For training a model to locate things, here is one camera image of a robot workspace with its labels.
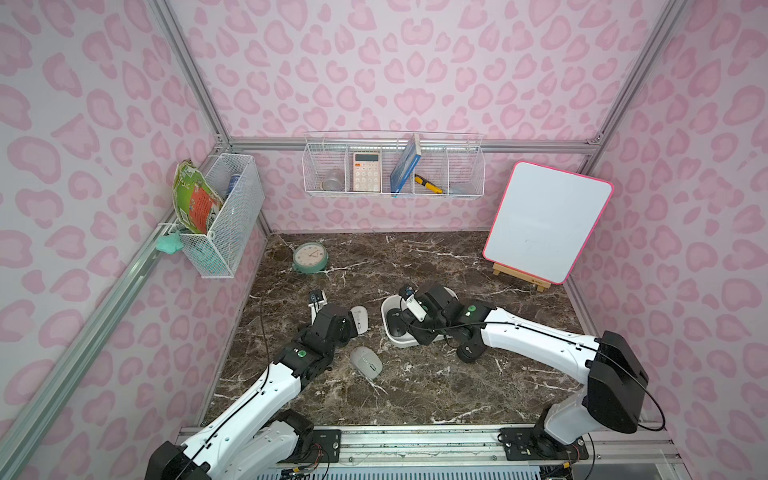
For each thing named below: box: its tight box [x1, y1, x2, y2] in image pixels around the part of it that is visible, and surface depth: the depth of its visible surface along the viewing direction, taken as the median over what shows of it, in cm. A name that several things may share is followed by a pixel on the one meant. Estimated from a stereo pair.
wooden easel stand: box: [492, 263, 552, 292], surface depth 104 cm
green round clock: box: [292, 242, 329, 274], surface depth 112 cm
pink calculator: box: [353, 153, 380, 192], surface depth 97 cm
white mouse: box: [350, 305, 369, 334], surface depth 95 cm
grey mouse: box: [350, 346, 383, 379], surface depth 86 cm
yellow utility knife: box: [414, 174, 443, 194], surface depth 100 cm
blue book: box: [390, 133, 422, 193], surface depth 90 cm
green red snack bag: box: [173, 159, 223, 235], surface depth 74 cm
